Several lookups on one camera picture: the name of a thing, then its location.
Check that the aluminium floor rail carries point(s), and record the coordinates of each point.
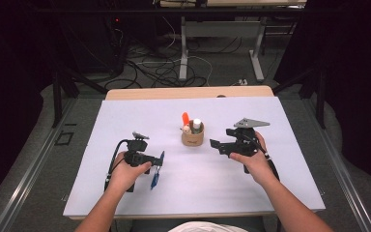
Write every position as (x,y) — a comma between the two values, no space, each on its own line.
(344,180)
(29,180)

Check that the black metal crossbar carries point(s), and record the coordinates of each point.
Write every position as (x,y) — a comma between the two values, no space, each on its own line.
(141,11)

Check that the person's left hand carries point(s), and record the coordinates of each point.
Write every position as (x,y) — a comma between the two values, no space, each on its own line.
(127,175)

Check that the white metal desk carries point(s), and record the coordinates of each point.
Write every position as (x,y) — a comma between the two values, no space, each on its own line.
(183,64)

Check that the blue pen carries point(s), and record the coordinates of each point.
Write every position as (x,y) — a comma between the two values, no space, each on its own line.
(154,180)

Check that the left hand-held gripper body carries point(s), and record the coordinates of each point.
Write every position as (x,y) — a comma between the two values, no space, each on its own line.
(136,151)

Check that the black metal stand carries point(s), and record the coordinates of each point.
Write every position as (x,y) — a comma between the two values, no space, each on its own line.
(320,96)
(57,96)

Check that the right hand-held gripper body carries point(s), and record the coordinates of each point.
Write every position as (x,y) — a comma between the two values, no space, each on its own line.
(244,141)

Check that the white table cover sheet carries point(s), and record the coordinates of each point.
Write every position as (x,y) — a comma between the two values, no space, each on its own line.
(206,187)

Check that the black computer tower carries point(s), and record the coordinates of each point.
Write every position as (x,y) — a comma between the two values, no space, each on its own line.
(93,48)

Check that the person's right hand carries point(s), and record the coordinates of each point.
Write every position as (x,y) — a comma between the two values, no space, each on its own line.
(257,167)

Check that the wooden pen holder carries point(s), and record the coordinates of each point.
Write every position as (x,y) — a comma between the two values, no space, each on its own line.
(192,139)

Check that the white power strip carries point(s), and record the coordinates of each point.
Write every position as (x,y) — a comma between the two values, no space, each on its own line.
(243,82)

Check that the light wooden table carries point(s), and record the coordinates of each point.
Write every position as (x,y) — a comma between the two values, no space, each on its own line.
(174,92)

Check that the dark curtain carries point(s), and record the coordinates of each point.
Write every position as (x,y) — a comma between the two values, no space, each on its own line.
(6,96)
(360,96)

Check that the person's white clothing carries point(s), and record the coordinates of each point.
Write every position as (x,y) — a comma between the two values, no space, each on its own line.
(206,227)

